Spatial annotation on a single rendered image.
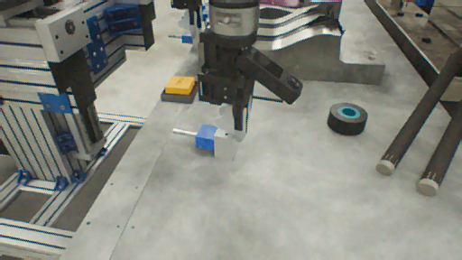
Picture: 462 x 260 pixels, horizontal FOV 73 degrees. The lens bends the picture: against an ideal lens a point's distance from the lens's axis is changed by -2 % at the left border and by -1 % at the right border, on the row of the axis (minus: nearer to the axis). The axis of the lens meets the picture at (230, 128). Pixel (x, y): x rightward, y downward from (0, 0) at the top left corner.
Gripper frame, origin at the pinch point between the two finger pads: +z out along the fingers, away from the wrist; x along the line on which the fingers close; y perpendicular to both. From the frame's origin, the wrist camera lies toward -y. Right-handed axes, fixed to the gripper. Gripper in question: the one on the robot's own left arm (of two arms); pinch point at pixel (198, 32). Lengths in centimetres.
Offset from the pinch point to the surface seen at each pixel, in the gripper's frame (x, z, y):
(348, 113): 36, 2, -46
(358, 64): 17, -1, -49
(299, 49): 17.7, -4.4, -33.4
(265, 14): -16.7, -2.3, -20.4
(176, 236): 72, 4, -19
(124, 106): -71, 85, 83
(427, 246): 66, 4, -55
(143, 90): -95, 85, 79
